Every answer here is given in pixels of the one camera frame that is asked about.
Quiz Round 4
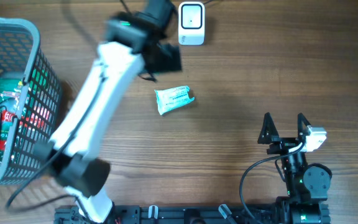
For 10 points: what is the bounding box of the red coffee stick sachet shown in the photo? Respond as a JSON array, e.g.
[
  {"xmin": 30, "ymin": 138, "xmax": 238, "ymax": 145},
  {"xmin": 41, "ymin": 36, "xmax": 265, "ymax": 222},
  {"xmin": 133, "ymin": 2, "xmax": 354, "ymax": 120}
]
[{"xmin": 1, "ymin": 110, "xmax": 15, "ymax": 123}]

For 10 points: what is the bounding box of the white barcode scanner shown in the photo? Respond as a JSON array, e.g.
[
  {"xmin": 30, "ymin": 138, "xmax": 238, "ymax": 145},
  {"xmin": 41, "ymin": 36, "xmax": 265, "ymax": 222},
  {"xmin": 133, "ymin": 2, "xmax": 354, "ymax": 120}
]
[{"xmin": 178, "ymin": 1, "xmax": 206, "ymax": 45}]

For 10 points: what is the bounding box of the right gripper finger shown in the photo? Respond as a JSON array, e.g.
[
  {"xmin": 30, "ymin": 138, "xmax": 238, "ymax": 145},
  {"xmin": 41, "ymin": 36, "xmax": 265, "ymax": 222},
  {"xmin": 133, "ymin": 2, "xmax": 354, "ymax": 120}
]
[
  {"xmin": 257, "ymin": 113, "xmax": 279, "ymax": 144},
  {"xmin": 297, "ymin": 113, "xmax": 311, "ymax": 139}
]

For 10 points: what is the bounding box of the black cable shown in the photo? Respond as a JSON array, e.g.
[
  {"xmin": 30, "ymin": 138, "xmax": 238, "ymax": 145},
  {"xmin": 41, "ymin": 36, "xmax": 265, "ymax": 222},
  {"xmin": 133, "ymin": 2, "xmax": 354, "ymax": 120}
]
[
  {"xmin": 4, "ymin": 152, "xmax": 74, "ymax": 211},
  {"xmin": 239, "ymin": 142, "xmax": 306, "ymax": 224}
]

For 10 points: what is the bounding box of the green glove package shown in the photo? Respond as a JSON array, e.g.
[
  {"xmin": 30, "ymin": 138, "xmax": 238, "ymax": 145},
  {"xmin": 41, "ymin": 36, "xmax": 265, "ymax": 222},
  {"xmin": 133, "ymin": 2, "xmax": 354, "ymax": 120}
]
[{"xmin": 0, "ymin": 78, "xmax": 23, "ymax": 166}]

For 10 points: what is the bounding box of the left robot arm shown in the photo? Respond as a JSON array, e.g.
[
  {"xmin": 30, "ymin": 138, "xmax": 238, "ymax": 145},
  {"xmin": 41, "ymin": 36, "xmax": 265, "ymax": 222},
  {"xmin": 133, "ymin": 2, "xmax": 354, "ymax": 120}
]
[{"xmin": 34, "ymin": 0, "xmax": 181, "ymax": 223}]

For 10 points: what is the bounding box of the right black cable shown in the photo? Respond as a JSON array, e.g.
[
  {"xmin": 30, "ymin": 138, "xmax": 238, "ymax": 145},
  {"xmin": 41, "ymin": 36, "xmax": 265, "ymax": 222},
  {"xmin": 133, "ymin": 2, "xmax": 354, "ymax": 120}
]
[{"xmin": 239, "ymin": 142, "xmax": 306, "ymax": 224}]

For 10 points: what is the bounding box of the left black cable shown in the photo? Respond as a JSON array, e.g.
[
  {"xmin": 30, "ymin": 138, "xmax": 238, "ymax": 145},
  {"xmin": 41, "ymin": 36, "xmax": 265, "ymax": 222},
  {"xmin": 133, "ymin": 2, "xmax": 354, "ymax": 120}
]
[{"xmin": 4, "ymin": 152, "xmax": 74, "ymax": 211}]

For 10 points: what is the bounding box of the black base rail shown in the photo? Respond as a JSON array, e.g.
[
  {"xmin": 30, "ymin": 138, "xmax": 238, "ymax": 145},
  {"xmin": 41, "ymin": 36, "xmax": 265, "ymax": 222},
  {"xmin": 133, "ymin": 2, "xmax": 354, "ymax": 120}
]
[{"xmin": 53, "ymin": 204, "xmax": 331, "ymax": 224}]

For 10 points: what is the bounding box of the grey plastic mesh basket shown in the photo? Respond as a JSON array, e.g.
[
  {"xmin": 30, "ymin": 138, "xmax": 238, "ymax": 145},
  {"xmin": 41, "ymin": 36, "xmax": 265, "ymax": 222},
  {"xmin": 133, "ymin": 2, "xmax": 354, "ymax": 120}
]
[{"xmin": 0, "ymin": 18, "xmax": 62, "ymax": 185}]

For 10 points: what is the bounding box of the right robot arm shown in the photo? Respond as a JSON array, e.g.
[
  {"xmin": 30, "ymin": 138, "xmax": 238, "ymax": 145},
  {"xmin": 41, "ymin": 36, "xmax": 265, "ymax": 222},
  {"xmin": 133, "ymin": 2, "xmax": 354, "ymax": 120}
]
[{"xmin": 258, "ymin": 113, "xmax": 333, "ymax": 224}]

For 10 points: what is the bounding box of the teal tissue packet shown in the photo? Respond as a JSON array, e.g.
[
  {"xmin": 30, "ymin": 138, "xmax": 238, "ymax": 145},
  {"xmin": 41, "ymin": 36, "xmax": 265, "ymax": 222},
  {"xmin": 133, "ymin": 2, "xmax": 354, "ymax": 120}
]
[{"xmin": 155, "ymin": 85, "xmax": 195, "ymax": 116}]

